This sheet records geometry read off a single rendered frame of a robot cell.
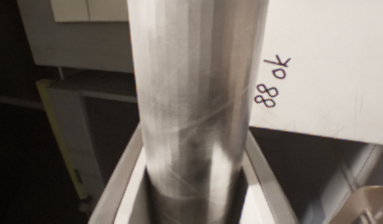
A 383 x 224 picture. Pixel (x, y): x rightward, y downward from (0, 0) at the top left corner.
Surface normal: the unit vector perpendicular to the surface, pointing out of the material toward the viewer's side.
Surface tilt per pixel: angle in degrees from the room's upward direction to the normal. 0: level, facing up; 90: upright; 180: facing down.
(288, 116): 90
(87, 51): 90
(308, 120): 90
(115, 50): 90
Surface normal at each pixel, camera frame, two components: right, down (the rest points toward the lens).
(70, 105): -0.26, 0.47
